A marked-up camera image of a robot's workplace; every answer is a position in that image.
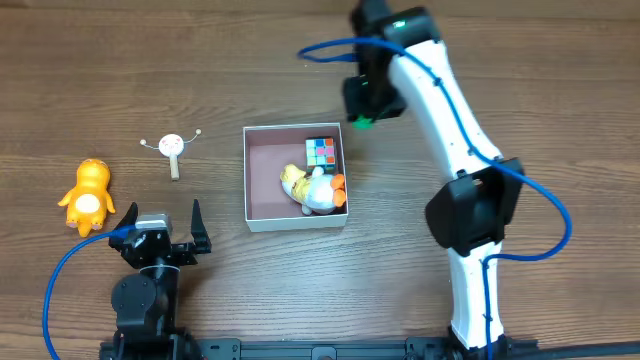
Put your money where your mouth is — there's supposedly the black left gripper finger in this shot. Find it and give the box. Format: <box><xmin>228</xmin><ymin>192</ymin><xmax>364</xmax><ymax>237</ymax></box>
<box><xmin>114</xmin><ymin>202</ymin><xmax>138</xmax><ymax>234</ymax></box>
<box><xmin>191</xmin><ymin>199</ymin><xmax>211</xmax><ymax>254</ymax></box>

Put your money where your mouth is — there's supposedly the green round cap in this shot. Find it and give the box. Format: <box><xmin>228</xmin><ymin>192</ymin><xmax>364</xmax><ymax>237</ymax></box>
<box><xmin>352</xmin><ymin>115</ymin><xmax>374</xmax><ymax>129</ymax></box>

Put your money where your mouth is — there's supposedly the orange bear figure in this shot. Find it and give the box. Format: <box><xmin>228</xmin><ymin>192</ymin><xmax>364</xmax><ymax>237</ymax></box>
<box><xmin>58</xmin><ymin>158</ymin><xmax>116</xmax><ymax>237</ymax></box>

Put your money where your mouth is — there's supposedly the multicolour puzzle cube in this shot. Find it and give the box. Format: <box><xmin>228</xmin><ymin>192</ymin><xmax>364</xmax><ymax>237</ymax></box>
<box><xmin>305</xmin><ymin>137</ymin><xmax>337</xmax><ymax>174</ymax></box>

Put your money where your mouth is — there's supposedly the white and yellow duck plush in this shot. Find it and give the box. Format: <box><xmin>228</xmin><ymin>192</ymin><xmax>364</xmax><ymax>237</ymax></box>
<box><xmin>280</xmin><ymin>164</ymin><xmax>347</xmax><ymax>216</ymax></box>

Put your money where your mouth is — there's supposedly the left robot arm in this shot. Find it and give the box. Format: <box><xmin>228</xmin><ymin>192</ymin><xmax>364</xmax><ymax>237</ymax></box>
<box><xmin>99</xmin><ymin>201</ymin><xmax>211</xmax><ymax>360</ymax></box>

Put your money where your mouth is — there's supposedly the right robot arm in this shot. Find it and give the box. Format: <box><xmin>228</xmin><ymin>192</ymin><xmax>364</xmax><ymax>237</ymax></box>
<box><xmin>342</xmin><ymin>0</ymin><xmax>523</xmax><ymax>359</ymax></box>

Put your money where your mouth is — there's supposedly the white rattle drum toy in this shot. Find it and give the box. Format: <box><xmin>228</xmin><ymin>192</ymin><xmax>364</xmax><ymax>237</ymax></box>
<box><xmin>139</xmin><ymin>128</ymin><xmax>202</xmax><ymax>181</ymax></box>

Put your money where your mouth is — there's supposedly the white box with pink interior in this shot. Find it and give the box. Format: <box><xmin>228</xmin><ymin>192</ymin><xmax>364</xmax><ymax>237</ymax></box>
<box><xmin>243</xmin><ymin>123</ymin><xmax>349</xmax><ymax>232</ymax></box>

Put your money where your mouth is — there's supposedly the left blue cable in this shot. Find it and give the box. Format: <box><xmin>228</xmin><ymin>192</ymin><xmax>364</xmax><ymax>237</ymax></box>
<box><xmin>42</xmin><ymin>224</ymin><xmax>137</xmax><ymax>360</ymax></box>

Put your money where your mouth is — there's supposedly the blue cable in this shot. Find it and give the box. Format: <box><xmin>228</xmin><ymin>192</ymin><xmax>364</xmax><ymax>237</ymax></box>
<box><xmin>42</xmin><ymin>224</ymin><xmax>137</xmax><ymax>360</ymax></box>
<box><xmin>297</xmin><ymin>37</ymin><xmax>574</xmax><ymax>360</ymax></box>

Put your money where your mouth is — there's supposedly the right blue cable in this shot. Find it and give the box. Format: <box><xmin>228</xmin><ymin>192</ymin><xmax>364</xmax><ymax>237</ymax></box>
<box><xmin>297</xmin><ymin>37</ymin><xmax>574</xmax><ymax>360</ymax></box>

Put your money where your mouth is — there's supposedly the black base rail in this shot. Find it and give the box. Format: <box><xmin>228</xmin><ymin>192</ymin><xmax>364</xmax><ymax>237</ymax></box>
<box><xmin>99</xmin><ymin>337</ymin><xmax>639</xmax><ymax>360</ymax></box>

